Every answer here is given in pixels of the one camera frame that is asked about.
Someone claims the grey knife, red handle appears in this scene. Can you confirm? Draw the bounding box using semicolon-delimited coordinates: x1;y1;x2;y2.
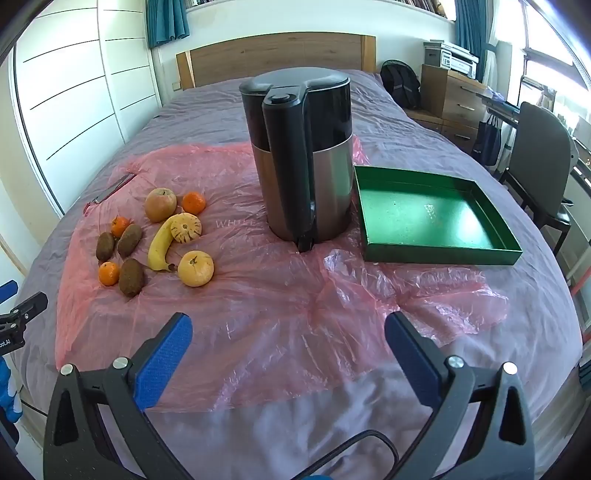
91;174;136;204

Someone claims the desk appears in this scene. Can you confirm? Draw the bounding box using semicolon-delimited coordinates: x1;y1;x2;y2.
463;79;525;125

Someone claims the teal curtain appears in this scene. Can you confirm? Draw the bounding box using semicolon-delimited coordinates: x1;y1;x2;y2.
146;0;190;48
454;0;490;84

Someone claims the wooden dresser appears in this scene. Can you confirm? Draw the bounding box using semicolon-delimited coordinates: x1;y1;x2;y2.
406;64;488;155

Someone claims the pink plastic sheet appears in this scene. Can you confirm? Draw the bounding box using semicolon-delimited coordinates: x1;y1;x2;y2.
54;142;509;411

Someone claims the white printer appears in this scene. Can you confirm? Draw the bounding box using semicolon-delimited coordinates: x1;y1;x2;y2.
441;44;480;79

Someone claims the striped pepino melon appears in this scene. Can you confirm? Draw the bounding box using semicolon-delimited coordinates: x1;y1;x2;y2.
170;213;203;244

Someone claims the dark blue bag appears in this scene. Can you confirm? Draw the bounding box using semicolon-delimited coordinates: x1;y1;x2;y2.
472;115;502;167

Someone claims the yellow citrus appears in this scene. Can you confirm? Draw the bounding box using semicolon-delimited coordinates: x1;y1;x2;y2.
178;250;215;288

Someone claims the wooden headboard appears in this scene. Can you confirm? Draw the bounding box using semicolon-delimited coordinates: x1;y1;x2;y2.
176;34;377;90

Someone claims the banana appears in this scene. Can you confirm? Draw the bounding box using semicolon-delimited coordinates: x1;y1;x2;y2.
147;215;178;272

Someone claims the grey chair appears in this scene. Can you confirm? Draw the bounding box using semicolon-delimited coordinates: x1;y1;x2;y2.
498;102;575;257

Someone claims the white wardrobe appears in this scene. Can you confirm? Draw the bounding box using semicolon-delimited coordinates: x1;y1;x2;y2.
14;0;160;217

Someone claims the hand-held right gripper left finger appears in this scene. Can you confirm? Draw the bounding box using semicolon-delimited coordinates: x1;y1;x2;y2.
44;312;194;480

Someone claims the row of books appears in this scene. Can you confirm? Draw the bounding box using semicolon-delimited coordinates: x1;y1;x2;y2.
402;0;455;19

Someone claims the person's left hand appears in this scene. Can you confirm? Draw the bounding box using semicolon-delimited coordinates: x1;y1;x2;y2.
0;357;22;423

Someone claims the apple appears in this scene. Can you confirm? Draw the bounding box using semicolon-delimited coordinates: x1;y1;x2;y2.
144;187;177;223

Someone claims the black backpack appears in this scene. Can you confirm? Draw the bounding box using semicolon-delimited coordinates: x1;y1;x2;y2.
380;59;422;110

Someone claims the kiwi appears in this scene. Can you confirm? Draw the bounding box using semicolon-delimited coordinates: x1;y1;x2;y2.
117;223;143;258
119;258;145;297
95;232;116;260

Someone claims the black and steel kettle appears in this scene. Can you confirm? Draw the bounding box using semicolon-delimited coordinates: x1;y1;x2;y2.
239;69;355;253

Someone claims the green tray box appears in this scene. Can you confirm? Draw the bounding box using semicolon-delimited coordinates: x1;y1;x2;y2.
353;165;523;267

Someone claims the black cable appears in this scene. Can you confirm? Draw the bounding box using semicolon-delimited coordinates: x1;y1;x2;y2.
305;429;400;480

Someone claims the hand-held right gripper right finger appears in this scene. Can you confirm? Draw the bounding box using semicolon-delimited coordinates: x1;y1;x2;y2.
384;311;536;480

